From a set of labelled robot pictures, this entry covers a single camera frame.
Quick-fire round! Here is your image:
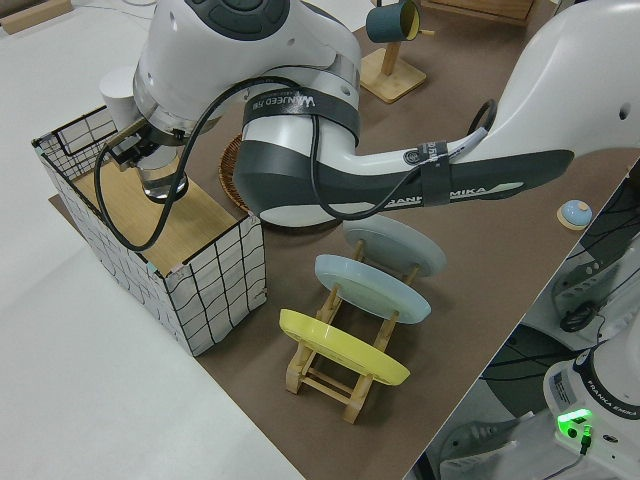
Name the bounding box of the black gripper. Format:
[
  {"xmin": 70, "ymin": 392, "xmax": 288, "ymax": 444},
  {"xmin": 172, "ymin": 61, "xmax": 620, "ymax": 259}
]
[{"xmin": 107, "ymin": 117, "xmax": 182, "ymax": 169}]

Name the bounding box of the white cylindrical water bottle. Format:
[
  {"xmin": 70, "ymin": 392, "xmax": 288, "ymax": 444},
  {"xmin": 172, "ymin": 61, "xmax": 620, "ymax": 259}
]
[{"xmin": 98, "ymin": 67, "xmax": 190, "ymax": 206}]

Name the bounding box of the brown wicker basket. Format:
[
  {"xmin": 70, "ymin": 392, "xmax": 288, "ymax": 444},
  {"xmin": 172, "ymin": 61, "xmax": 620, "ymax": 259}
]
[{"xmin": 218, "ymin": 133, "xmax": 271, "ymax": 227}]

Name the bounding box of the wooden block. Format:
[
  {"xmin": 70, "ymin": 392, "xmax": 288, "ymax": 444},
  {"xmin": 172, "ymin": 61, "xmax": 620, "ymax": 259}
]
[{"xmin": 0, "ymin": 0, "xmax": 75, "ymax": 35}]

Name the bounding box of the grid-pattern box wooden top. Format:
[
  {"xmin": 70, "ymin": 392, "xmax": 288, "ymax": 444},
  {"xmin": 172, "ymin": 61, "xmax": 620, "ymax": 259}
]
[{"xmin": 31, "ymin": 107, "xmax": 267, "ymax": 357}]

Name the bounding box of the light blue plate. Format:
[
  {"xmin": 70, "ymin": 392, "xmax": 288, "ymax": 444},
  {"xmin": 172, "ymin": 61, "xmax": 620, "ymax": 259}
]
[{"xmin": 313, "ymin": 253, "xmax": 432, "ymax": 326}]

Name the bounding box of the wooden mug tree stand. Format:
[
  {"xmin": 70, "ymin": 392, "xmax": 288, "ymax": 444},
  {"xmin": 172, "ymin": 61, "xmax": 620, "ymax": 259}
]
[{"xmin": 357, "ymin": 27, "xmax": 435, "ymax": 105}]

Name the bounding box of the yellow plate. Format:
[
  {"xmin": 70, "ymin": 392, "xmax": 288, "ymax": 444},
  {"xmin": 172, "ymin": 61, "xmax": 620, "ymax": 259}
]
[{"xmin": 278, "ymin": 308, "xmax": 411, "ymax": 387}]

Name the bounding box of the teal mug yellow inside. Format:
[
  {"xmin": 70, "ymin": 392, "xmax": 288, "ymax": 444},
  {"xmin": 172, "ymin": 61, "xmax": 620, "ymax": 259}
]
[{"xmin": 365, "ymin": 0, "xmax": 422, "ymax": 44}]

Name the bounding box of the grey plate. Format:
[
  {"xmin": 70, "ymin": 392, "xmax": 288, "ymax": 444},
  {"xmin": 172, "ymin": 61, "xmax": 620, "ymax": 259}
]
[{"xmin": 342, "ymin": 215, "xmax": 447, "ymax": 279}]

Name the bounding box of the wooden dish rack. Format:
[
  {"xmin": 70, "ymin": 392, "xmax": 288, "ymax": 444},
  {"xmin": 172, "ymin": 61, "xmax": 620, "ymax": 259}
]
[{"xmin": 284, "ymin": 239, "xmax": 421, "ymax": 425}]

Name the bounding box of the brown table mat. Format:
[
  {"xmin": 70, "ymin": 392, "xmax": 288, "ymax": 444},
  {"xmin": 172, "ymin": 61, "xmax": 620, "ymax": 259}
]
[{"xmin": 48, "ymin": 0, "xmax": 640, "ymax": 480}]

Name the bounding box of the wooden cabinet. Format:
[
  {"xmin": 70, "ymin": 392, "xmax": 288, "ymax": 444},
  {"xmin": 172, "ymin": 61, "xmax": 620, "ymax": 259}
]
[{"xmin": 421, "ymin": 0, "xmax": 540, "ymax": 24}]

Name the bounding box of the blue dome bell wooden base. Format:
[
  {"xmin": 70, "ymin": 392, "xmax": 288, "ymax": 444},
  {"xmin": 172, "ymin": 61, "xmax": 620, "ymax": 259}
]
[{"xmin": 556, "ymin": 198, "xmax": 594, "ymax": 231}]

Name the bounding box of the grey metal stand foot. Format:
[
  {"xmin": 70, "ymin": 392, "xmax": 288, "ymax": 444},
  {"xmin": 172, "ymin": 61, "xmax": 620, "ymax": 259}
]
[{"xmin": 429, "ymin": 417, "xmax": 551, "ymax": 480}]

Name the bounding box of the black wire basket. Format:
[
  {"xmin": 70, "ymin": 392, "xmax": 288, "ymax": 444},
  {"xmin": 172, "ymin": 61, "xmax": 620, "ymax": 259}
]
[{"xmin": 52, "ymin": 107, "xmax": 121, "ymax": 156}]

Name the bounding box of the wide black arm strap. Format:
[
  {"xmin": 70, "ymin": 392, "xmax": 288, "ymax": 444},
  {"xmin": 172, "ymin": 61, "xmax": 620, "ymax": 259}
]
[{"xmin": 241, "ymin": 88, "xmax": 362, "ymax": 147}]

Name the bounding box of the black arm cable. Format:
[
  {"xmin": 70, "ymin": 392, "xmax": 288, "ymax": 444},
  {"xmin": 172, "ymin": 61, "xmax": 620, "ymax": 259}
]
[{"xmin": 94, "ymin": 74, "xmax": 497, "ymax": 251}]

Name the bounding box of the narrow black arm strap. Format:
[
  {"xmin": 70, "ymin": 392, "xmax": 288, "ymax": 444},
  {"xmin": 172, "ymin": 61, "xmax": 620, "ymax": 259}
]
[{"xmin": 402, "ymin": 139, "xmax": 454, "ymax": 207}]

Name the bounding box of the green cable plug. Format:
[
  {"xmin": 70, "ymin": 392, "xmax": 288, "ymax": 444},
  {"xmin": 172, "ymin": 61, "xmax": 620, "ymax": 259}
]
[{"xmin": 574, "ymin": 422, "xmax": 596, "ymax": 456}]

